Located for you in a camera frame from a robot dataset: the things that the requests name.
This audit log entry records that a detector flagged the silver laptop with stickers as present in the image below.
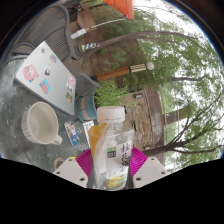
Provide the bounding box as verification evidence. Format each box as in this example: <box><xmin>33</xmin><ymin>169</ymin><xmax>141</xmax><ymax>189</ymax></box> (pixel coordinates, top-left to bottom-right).
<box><xmin>14</xmin><ymin>40</ymin><xmax>77</xmax><ymax>116</ymax></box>

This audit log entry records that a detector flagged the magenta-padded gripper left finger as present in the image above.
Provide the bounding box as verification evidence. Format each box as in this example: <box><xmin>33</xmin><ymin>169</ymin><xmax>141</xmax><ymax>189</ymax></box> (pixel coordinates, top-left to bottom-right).
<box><xmin>52</xmin><ymin>147</ymin><xmax>96</xmax><ymax>188</ymax></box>

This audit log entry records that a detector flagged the green plant in blue pot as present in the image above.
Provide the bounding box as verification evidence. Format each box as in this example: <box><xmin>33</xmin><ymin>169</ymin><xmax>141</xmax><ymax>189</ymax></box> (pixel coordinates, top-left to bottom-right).
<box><xmin>74</xmin><ymin>79</ymin><xmax>129</xmax><ymax>123</ymax></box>

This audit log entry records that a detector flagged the orange patio umbrella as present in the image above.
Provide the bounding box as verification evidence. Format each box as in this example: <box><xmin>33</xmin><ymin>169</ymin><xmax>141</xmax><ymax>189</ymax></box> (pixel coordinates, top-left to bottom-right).
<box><xmin>102</xmin><ymin>0</ymin><xmax>136</xmax><ymax>20</ymax></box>

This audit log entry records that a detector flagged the beige tape roll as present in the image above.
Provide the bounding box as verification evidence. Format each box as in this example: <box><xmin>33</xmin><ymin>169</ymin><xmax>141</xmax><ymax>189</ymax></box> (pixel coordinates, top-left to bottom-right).
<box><xmin>53</xmin><ymin>157</ymin><xmax>67</xmax><ymax>171</ymax></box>

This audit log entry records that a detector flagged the wooden bench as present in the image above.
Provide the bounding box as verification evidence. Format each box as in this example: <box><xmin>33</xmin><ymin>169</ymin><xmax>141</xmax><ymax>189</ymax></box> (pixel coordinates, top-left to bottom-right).
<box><xmin>77</xmin><ymin>6</ymin><xmax>98</xmax><ymax>31</ymax></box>

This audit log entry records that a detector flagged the white ribbed mug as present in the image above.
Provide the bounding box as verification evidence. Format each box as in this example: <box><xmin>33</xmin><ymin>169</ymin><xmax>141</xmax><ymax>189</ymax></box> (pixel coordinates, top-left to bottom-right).
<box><xmin>21</xmin><ymin>101</ymin><xmax>63</xmax><ymax>146</ymax></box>

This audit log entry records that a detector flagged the clear plastic drink bottle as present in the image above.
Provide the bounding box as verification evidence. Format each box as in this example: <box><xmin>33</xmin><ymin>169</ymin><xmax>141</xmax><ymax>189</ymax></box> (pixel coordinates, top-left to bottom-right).
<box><xmin>87</xmin><ymin>105</ymin><xmax>135</xmax><ymax>191</ymax></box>

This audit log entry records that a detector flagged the white umbrella pole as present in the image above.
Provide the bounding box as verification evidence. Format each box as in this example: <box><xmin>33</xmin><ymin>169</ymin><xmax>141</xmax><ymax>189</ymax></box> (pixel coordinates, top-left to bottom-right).
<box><xmin>70</xmin><ymin>18</ymin><xmax>128</xmax><ymax>40</ymax></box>

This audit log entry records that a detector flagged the white sticker sheet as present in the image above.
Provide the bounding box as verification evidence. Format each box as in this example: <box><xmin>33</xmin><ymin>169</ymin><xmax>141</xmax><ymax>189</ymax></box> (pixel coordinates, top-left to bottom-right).
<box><xmin>82</xmin><ymin>120</ymin><xmax>95</xmax><ymax>144</ymax></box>

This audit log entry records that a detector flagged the colourful sticker card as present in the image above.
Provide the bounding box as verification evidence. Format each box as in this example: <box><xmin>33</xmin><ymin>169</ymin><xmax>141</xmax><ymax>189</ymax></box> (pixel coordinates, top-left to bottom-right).
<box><xmin>63</xmin><ymin>120</ymin><xmax>81</xmax><ymax>147</ymax></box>

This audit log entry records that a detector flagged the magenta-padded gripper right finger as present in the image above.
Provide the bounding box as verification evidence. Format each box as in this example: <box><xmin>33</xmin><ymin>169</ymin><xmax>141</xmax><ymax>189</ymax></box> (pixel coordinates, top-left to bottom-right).
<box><xmin>128</xmin><ymin>146</ymin><xmax>169</xmax><ymax>189</ymax></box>

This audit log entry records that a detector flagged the blue yellow striped cone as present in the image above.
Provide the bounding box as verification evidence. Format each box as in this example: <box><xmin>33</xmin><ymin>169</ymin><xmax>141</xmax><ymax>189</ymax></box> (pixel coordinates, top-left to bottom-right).
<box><xmin>77</xmin><ymin>41</ymin><xmax>100</xmax><ymax>53</ymax></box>

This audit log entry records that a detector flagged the tree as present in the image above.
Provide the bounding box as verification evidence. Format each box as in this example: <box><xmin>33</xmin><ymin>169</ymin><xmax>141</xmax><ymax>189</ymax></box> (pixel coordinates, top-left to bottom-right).
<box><xmin>141</xmin><ymin>96</ymin><xmax>224</xmax><ymax>164</ymax></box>
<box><xmin>98</xmin><ymin>13</ymin><xmax>221</xmax><ymax>84</ymax></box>

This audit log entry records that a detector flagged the wooden lamp post with globe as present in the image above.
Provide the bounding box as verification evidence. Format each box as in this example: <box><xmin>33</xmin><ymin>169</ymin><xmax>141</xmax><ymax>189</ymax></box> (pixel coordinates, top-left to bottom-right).
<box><xmin>90</xmin><ymin>61</ymin><xmax>155</xmax><ymax>83</ymax></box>

